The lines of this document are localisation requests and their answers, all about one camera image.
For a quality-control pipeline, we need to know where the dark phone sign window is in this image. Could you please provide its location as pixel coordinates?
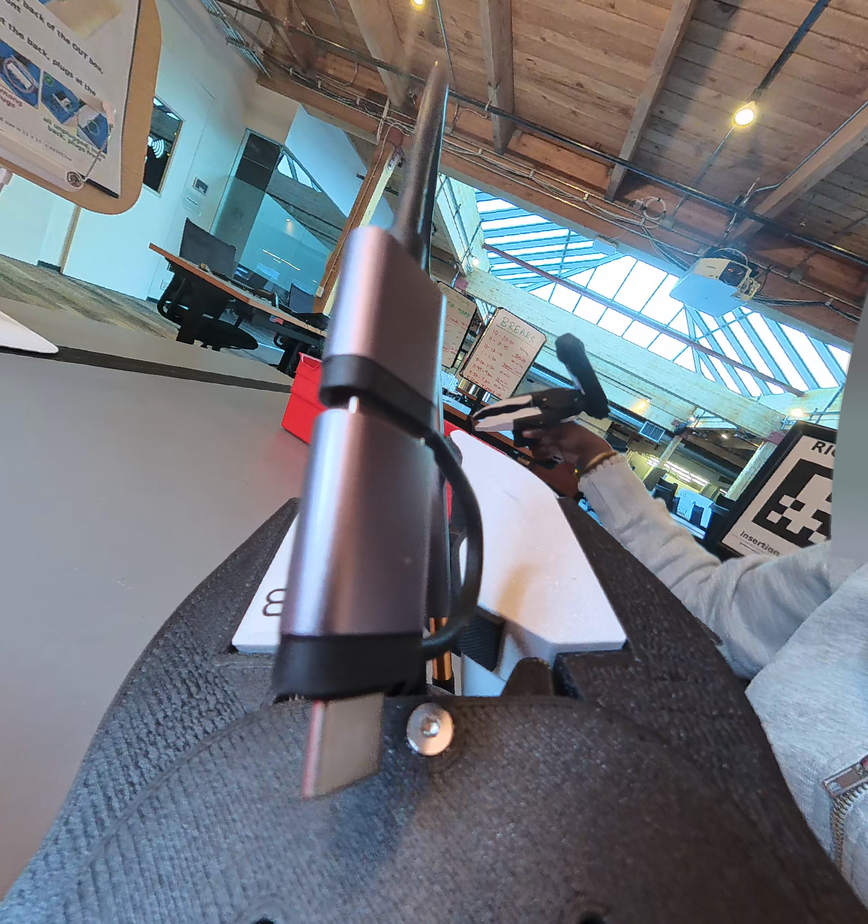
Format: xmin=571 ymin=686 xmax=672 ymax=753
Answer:
xmin=144 ymin=96 xmax=184 ymax=196

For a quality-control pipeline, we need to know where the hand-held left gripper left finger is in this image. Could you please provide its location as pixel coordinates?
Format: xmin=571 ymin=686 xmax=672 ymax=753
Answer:
xmin=230 ymin=520 xmax=298 ymax=656

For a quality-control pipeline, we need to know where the ceiling projector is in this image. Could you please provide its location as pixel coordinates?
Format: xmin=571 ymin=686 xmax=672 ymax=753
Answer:
xmin=671 ymin=247 xmax=761 ymax=316

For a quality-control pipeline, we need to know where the person's right forearm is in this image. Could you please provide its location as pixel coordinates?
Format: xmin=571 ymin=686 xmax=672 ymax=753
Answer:
xmin=578 ymin=455 xmax=753 ymax=651

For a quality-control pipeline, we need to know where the black office chair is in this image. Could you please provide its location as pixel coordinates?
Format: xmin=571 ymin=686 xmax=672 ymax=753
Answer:
xmin=156 ymin=278 xmax=259 ymax=352

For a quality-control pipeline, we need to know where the handwritten whiteboard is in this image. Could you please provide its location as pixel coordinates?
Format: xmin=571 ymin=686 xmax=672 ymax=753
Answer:
xmin=437 ymin=282 xmax=478 ymax=369
xmin=459 ymin=308 xmax=548 ymax=399

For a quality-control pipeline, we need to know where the black white tag sign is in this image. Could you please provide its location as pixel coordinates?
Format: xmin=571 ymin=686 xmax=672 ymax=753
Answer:
xmin=715 ymin=421 xmax=857 ymax=560

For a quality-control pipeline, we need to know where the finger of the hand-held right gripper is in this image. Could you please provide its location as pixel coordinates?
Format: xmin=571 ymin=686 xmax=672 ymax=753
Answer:
xmin=473 ymin=392 xmax=552 ymax=427
xmin=473 ymin=410 xmax=545 ymax=436

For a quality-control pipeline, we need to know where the person's right hand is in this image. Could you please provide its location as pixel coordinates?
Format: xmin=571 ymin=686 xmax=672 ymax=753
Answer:
xmin=526 ymin=417 xmax=617 ymax=474

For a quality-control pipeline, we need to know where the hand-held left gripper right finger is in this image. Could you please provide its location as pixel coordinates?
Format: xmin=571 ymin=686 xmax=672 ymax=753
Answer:
xmin=445 ymin=429 xmax=628 ymax=697

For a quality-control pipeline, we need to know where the red plastic bin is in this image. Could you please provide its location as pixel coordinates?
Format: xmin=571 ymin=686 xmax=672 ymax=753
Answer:
xmin=281 ymin=352 xmax=478 ymax=521

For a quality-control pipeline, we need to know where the black monitor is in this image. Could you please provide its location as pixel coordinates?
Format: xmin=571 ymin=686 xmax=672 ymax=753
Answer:
xmin=179 ymin=218 xmax=238 ymax=279

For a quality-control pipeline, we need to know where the grey USB hub adapter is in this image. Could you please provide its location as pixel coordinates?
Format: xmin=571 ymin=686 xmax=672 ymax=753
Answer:
xmin=271 ymin=224 xmax=487 ymax=798

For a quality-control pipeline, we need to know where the wooden office desk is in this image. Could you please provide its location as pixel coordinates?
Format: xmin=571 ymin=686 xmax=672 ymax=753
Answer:
xmin=149 ymin=242 xmax=327 ymax=355

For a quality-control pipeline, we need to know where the instruction board on stand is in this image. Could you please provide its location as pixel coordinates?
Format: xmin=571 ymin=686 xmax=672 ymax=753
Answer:
xmin=0 ymin=0 xmax=163 ymax=355

